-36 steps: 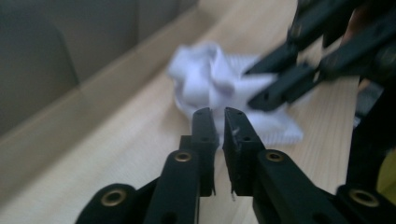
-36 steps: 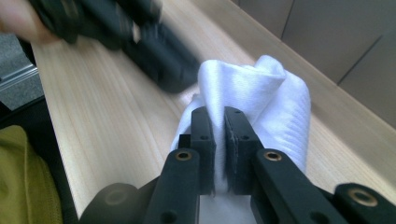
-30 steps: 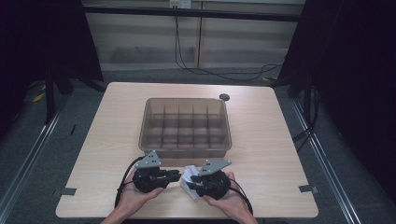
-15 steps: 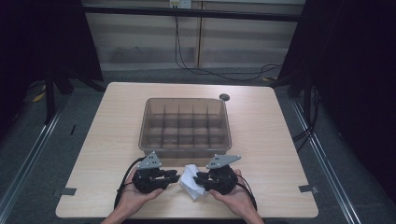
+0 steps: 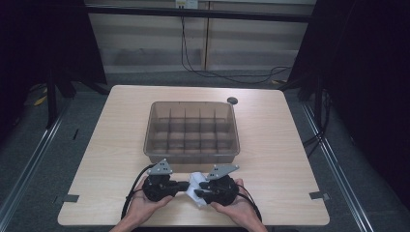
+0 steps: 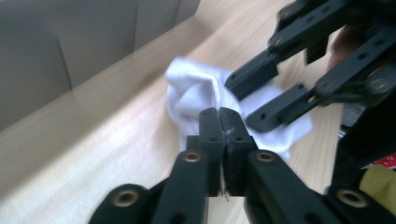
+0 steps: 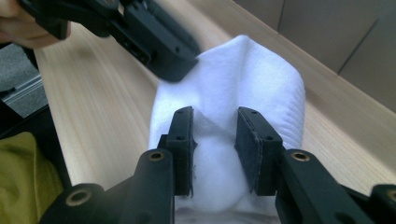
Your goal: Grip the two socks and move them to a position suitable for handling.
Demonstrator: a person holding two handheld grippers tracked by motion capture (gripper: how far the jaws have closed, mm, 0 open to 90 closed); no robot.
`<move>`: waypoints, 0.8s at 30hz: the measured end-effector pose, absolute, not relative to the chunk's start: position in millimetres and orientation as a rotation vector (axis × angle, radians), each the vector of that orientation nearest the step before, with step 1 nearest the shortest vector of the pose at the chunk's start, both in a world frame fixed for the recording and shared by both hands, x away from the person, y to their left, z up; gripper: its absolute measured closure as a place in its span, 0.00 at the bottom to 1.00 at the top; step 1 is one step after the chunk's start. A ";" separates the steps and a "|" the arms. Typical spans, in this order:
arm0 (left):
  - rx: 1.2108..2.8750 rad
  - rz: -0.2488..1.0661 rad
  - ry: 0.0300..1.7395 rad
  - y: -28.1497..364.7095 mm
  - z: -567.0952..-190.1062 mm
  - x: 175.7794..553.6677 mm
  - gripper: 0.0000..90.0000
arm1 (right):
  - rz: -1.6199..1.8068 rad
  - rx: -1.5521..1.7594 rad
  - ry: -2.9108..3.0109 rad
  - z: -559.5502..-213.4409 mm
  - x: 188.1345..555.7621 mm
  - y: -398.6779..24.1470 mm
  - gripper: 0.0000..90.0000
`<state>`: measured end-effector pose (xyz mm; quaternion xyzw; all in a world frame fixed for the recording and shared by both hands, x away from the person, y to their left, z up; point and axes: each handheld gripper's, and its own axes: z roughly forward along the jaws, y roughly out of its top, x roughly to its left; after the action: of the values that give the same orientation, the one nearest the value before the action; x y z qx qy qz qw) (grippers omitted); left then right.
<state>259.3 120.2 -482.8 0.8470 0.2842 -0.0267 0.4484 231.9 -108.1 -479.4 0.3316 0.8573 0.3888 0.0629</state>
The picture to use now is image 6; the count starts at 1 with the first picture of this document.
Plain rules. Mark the red patterned object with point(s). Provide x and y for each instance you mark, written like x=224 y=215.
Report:
x=387 y=161

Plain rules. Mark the white sock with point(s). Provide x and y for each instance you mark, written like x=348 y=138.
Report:
x=193 y=90

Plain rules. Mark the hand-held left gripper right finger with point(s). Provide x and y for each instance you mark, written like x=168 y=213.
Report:
x=235 y=137

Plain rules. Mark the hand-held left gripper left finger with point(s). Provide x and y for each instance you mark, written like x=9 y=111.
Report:
x=213 y=130

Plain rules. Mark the grey divided storage box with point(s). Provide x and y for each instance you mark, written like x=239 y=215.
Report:
x=62 y=46

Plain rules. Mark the yellow object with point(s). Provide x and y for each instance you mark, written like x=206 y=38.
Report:
x=378 y=183

